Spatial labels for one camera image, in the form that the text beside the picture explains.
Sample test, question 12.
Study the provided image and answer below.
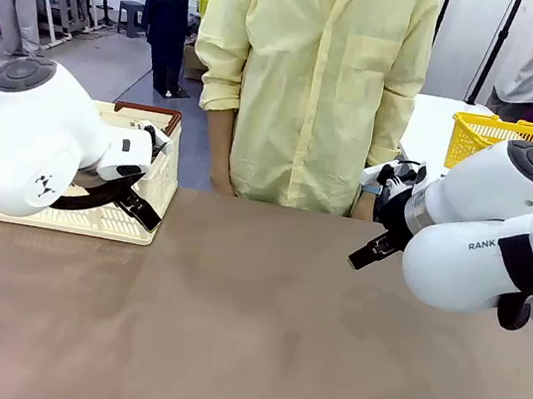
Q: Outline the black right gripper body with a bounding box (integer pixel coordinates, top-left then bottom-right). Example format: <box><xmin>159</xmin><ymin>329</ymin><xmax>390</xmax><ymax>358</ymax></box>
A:
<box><xmin>369</xmin><ymin>181</ymin><xmax>424</xmax><ymax>247</ymax></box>

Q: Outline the person's right forearm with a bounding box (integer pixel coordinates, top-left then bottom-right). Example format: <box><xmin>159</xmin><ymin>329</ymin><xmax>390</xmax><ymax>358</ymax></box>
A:
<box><xmin>200</xmin><ymin>105</ymin><xmax>241</xmax><ymax>165</ymax></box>

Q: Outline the cream shopping basket brown rim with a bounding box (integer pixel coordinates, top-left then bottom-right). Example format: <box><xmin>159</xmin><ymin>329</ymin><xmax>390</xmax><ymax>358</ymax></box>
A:
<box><xmin>0</xmin><ymin>82</ymin><xmax>190</xmax><ymax>250</ymax></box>

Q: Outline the yellow plastic basket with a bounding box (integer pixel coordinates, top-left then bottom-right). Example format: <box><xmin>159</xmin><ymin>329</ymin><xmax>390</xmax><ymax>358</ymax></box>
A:
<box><xmin>442</xmin><ymin>109</ymin><xmax>533</xmax><ymax>200</ymax></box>

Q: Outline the person's left hand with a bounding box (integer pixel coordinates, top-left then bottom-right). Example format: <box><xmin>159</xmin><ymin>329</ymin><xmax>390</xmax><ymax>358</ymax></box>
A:
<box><xmin>350</xmin><ymin>188</ymin><xmax>380</xmax><ymax>222</ymax></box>

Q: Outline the person's right hand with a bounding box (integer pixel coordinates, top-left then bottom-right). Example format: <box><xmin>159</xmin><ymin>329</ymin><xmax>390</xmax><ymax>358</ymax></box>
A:
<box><xmin>206</xmin><ymin>150</ymin><xmax>243</xmax><ymax>198</ymax></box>

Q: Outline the white side table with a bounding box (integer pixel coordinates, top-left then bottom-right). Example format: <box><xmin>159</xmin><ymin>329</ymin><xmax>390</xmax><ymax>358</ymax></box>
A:
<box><xmin>393</xmin><ymin>90</ymin><xmax>533</xmax><ymax>201</ymax></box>

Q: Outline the person in yellow shirt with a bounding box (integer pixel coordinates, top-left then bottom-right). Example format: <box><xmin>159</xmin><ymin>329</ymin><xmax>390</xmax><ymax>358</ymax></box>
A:
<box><xmin>173</xmin><ymin>0</ymin><xmax>446</xmax><ymax>227</ymax></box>

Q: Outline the brown cardboard box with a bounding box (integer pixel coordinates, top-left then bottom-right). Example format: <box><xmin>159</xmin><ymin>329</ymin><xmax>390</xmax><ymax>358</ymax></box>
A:
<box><xmin>180</xmin><ymin>44</ymin><xmax>210</xmax><ymax>83</ymax></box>

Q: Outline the black tripod pole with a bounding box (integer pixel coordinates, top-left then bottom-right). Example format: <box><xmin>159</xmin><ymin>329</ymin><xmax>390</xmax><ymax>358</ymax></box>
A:
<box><xmin>465</xmin><ymin>0</ymin><xmax>526</xmax><ymax>111</ymax></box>

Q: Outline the person in navy apron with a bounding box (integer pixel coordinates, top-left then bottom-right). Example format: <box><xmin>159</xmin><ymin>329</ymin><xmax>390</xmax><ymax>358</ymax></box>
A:
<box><xmin>113</xmin><ymin>0</ymin><xmax>201</xmax><ymax>101</ymax></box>

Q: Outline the grey plastic stool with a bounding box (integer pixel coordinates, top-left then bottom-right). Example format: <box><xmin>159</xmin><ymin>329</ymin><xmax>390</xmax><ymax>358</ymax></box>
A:
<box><xmin>114</xmin><ymin>0</ymin><xmax>152</xmax><ymax>41</ymax></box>

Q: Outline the thin black stand pole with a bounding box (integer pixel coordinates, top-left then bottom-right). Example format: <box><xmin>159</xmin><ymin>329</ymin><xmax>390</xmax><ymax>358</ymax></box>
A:
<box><xmin>432</xmin><ymin>0</ymin><xmax>453</xmax><ymax>48</ymax></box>

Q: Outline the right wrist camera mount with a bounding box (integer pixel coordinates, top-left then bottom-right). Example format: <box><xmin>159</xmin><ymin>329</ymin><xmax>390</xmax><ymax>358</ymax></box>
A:
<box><xmin>357</xmin><ymin>152</ymin><xmax>432</xmax><ymax>202</ymax></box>

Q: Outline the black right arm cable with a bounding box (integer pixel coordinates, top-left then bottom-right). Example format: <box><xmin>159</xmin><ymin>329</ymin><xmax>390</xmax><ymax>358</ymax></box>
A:
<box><xmin>484</xmin><ymin>227</ymin><xmax>533</xmax><ymax>334</ymax></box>

